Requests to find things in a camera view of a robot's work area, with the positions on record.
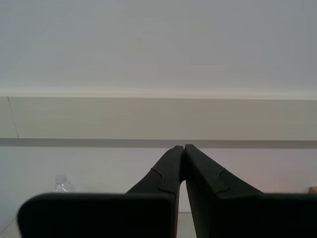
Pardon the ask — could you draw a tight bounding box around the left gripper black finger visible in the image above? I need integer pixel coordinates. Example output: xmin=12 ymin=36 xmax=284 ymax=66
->
xmin=184 ymin=143 xmax=317 ymax=238
xmin=16 ymin=145 xmax=184 ymax=238

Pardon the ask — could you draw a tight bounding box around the clear plastic water bottle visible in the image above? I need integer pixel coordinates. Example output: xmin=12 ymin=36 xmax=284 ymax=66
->
xmin=53 ymin=174 xmax=76 ymax=194

